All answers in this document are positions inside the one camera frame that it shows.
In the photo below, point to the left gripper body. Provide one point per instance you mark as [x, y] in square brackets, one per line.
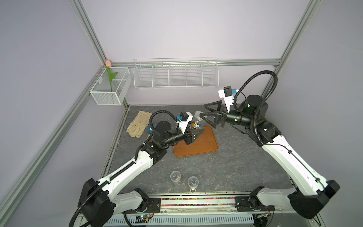
[186, 137]

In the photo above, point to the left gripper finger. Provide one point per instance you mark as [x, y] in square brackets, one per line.
[197, 132]
[192, 139]

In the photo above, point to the white wire wall basket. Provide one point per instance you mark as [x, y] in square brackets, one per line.
[176, 73]

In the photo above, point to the beige work glove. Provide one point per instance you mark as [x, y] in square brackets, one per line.
[139, 124]

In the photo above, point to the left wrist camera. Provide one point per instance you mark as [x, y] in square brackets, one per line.
[183, 120]

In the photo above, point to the clear jar left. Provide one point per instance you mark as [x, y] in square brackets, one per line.
[175, 176]

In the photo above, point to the artificial pink tulip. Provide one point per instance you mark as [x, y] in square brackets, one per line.
[111, 75]

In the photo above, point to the orange wooden tray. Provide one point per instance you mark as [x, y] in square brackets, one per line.
[205, 143]

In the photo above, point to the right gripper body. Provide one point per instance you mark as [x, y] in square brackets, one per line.
[223, 117]

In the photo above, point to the white mesh wall box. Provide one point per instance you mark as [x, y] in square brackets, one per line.
[102, 93]

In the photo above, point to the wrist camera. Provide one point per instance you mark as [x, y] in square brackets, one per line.
[227, 94]
[183, 120]

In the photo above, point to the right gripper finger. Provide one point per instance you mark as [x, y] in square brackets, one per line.
[214, 106]
[211, 118]

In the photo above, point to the clear jar middle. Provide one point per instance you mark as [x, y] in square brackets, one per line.
[193, 183]

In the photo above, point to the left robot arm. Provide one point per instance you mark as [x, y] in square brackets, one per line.
[165, 133]

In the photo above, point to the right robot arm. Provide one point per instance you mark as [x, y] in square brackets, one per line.
[311, 191]

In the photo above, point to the clear plastic candy jar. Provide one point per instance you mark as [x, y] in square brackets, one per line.
[197, 121]

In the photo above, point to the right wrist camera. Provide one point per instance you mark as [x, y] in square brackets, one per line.
[227, 94]

